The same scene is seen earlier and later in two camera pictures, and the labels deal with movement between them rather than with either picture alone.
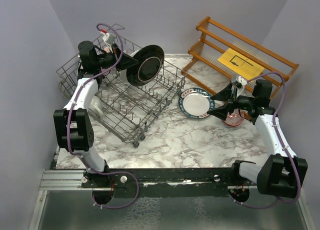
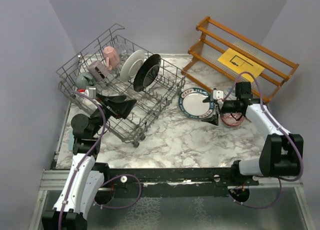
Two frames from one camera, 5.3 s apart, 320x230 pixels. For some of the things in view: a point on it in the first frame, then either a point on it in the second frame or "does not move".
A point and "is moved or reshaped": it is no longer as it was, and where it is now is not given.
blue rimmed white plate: (195, 102) does not move
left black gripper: (126, 61) -> (117, 108)
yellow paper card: (240, 64) does not move
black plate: (151, 60) is moved or reshaped
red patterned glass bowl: (234, 119) does not move
